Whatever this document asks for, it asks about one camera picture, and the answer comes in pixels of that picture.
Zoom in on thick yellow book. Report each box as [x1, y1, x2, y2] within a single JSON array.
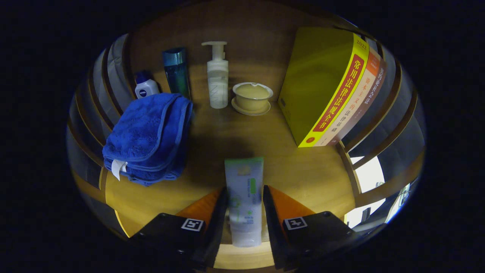
[[278, 27, 370, 148]]

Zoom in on white squeeze tube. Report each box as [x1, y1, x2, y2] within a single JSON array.
[[224, 157, 264, 248]]

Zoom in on teal cylindrical bottle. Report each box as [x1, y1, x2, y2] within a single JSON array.
[[162, 47, 191, 101]]

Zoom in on brown-spined book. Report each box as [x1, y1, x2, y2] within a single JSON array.
[[328, 63, 388, 146]]

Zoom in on wooden countertop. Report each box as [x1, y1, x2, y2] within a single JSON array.
[[104, 64, 357, 270]]

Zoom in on wooden cabinet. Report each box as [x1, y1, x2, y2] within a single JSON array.
[[67, 2, 427, 271]]

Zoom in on small blue-capped white bottle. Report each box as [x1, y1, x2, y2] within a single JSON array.
[[135, 70, 161, 99]]

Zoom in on white pump bottle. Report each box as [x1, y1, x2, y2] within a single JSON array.
[[201, 41, 229, 110]]

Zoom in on beige lidded teacup with saucer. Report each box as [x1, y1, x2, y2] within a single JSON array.
[[231, 82, 274, 116]]

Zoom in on orange-spined book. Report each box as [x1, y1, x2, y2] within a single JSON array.
[[314, 47, 381, 147]]

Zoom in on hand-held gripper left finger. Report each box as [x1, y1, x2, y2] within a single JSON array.
[[131, 187, 229, 270]]

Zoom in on blue folded towel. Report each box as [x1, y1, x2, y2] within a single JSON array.
[[102, 93, 194, 186]]

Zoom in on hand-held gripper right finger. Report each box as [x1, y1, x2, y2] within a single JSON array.
[[263, 185, 358, 270]]

